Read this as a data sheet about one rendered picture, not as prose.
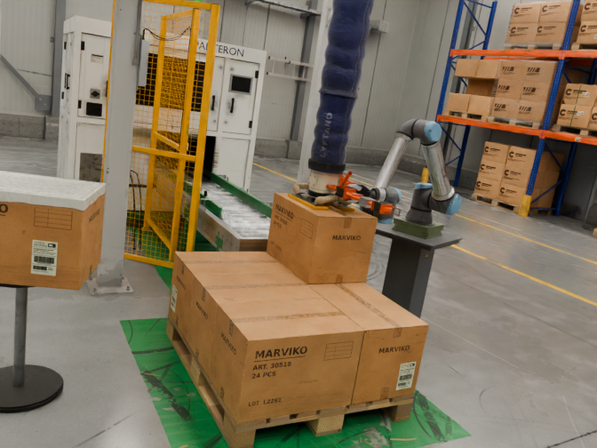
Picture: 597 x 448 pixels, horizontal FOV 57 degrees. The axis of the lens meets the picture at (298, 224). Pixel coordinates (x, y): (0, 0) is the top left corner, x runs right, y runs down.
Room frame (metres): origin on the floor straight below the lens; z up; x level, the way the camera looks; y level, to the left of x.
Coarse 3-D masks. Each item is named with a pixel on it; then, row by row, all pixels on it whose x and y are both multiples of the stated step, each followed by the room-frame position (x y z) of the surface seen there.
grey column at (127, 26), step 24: (120, 0) 3.70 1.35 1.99; (120, 24) 3.70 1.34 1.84; (120, 48) 3.71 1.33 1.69; (120, 72) 3.71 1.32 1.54; (120, 96) 3.72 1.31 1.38; (120, 120) 3.73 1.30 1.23; (120, 144) 3.73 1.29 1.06; (120, 168) 3.74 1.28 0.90; (120, 192) 3.74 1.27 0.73; (120, 216) 3.75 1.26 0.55; (120, 240) 3.75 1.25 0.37; (120, 264) 3.76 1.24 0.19; (96, 288) 3.67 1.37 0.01; (120, 288) 3.74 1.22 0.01
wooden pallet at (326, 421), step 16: (176, 336) 3.05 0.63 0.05; (192, 352) 2.70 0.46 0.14; (192, 368) 2.68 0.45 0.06; (208, 384) 2.60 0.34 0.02; (208, 400) 2.46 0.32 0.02; (384, 400) 2.51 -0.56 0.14; (400, 400) 2.56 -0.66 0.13; (224, 416) 2.24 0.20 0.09; (288, 416) 2.24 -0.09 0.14; (304, 416) 2.28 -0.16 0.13; (320, 416) 2.33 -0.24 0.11; (336, 416) 2.37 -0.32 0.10; (400, 416) 2.57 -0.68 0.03; (224, 432) 2.22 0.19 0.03; (240, 432) 2.13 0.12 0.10; (320, 432) 2.33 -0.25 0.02; (336, 432) 2.38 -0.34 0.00
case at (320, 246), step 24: (288, 216) 3.25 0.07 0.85; (312, 216) 2.99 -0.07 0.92; (336, 216) 2.99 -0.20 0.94; (360, 216) 3.10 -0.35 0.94; (288, 240) 3.21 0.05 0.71; (312, 240) 2.96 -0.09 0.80; (336, 240) 3.00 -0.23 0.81; (360, 240) 3.08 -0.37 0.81; (288, 264) 3.17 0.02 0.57; (312, 264) 2.93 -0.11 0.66; (336, 264) 3.01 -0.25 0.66; (360, 264) 3.09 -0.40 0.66
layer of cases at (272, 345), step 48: (192, 288) 2.81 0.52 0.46; (240, 288) 2.71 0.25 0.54; (288, 288) 2.82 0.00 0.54; (336, 288) 2.94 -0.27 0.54; (192, 336) 2.73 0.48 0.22; (240, 336) 2.19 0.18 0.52; (288, 336) 2.21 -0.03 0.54; (336, 336) 2.33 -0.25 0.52; (384, 336) 2.47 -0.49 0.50; (240, 384) 2.13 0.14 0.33; (288, 384) 2.23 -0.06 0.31; (336, 384) 2.36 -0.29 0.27; (384, 384) 2.50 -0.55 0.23
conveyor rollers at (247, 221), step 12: (216, 192) 5.18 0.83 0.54; (228, 192) 5.26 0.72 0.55; (228, 204) 4.69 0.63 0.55; (240, 204) 4.82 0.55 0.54; (228, 216) 4.30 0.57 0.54; (240, 216) 4.35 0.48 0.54; (252, 216) 4.40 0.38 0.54; (264, 216) 4.46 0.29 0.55; (240, 228) 3.96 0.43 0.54; (252, 228) 4.01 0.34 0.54; (264, 228) 4.06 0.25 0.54
